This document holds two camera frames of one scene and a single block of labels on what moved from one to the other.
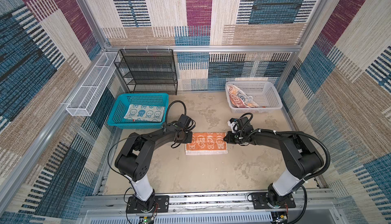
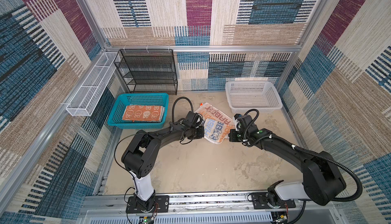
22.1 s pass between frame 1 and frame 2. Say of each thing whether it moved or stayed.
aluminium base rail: stayed
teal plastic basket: stayed
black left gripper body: moved
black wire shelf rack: stayed
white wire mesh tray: stayed
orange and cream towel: moved
